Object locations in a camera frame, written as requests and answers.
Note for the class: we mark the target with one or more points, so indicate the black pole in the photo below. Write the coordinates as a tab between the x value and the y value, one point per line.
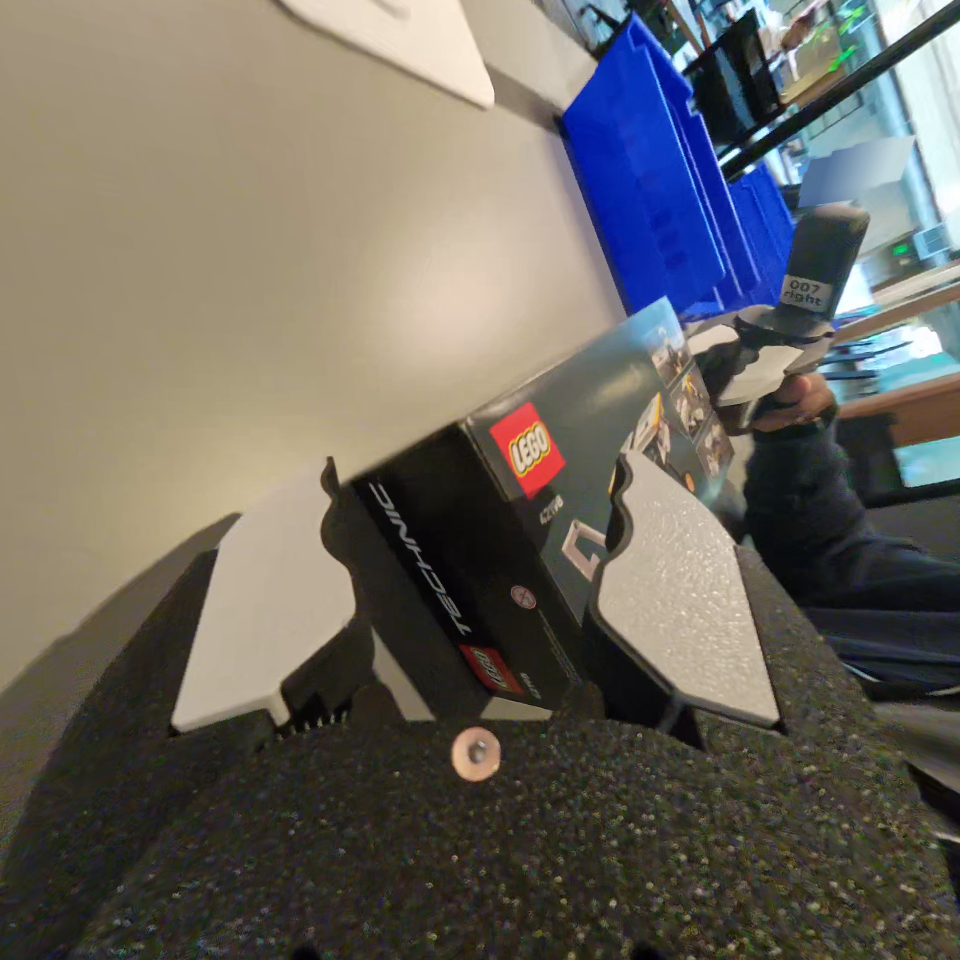
825	97

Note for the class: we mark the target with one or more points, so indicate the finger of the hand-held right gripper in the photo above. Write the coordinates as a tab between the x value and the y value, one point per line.
765	371
716	345

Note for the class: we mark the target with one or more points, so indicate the black office chair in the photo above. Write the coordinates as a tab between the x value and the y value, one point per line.
739	67

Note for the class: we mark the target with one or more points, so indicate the black toy brick box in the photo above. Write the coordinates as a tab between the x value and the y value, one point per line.
487	540

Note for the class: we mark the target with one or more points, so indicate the grey desk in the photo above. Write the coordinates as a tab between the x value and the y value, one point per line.
225	262

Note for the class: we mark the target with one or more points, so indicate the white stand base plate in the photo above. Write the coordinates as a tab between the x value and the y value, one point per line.
420	52

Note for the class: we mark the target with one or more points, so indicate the blue plastic bin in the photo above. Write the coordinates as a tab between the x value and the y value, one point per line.
637	187
765	225

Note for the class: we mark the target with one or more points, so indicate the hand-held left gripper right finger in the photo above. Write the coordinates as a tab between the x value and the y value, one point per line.
682	600

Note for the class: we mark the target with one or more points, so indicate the person's right hand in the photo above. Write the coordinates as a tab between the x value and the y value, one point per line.
802	405

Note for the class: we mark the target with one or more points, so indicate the person's right forearm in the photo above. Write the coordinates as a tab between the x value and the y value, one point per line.
810	510

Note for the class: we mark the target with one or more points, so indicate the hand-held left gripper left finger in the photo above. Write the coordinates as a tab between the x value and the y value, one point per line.
262	615

